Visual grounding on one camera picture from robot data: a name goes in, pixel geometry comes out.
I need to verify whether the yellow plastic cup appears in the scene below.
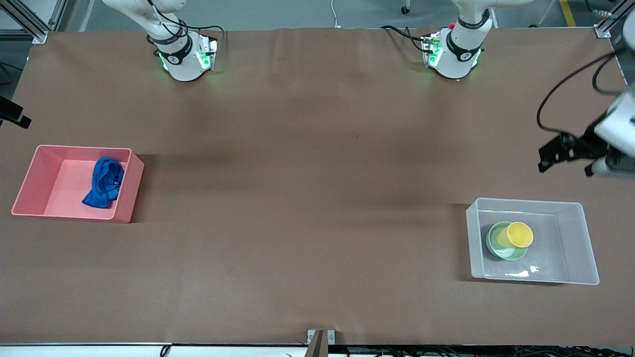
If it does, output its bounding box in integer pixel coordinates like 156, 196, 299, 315
496, 222, 534, 248

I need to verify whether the pink plastic box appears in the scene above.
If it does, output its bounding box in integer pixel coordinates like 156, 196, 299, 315
11, 145, 145, 224

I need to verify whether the aluminium frame post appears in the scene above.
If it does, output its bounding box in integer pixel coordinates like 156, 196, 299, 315
594, 0, 635, 39
0, 0, 67, 44

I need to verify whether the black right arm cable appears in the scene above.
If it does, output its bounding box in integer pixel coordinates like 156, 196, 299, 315
148, 0, 226, 46

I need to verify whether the mint green bowl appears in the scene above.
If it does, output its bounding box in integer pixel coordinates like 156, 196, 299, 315
486, 221, 528, 261

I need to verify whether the black base cable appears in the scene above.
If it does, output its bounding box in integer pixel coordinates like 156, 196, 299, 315
381, 25, 431, 53

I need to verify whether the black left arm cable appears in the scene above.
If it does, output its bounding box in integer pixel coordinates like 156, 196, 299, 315
536, 49, 627, 135

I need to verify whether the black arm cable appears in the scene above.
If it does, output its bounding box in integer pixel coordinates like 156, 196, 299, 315
148, 0, 226, 46
536, 49, 627, 135

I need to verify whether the metal table edge bracket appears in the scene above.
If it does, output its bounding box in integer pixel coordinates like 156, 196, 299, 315
307, 329, 336, 357

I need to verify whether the blue cloth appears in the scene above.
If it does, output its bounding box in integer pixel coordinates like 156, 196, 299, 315
82, 157, 125, 209

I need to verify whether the translucent white plastic box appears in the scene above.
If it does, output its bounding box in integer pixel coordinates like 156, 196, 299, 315
465, 197, 600, 286

